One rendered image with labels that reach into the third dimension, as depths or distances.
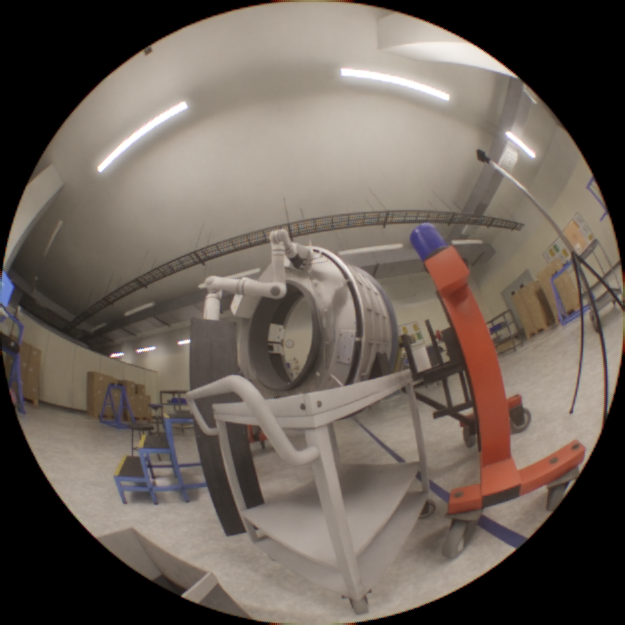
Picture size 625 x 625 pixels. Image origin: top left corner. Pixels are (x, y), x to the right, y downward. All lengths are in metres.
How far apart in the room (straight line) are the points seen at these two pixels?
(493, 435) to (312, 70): 3.95
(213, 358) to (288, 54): 3.77
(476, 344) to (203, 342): 1.07
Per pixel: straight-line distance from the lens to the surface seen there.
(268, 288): 1.02
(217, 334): 0.96
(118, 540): 0.69
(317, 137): 3.67
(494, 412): 0.69
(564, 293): 6.23
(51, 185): 5.62
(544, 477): 0.71
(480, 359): 0.65
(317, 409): 0.27
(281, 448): 0.24
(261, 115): 3.52
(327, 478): 0.30
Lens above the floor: 0.69
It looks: 25 degrees up
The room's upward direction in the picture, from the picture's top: 12 degrees counter-clockwise
